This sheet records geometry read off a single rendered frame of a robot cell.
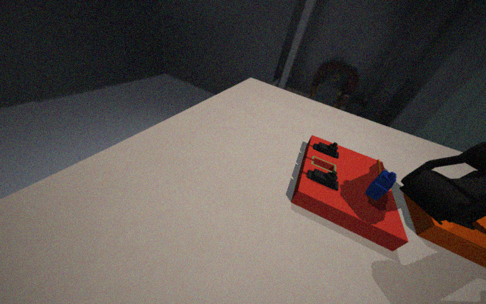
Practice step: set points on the blue micro servo with orange cable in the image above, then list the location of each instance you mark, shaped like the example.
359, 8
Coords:
381, 184

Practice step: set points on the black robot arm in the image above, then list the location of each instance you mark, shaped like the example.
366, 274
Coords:
462, 200

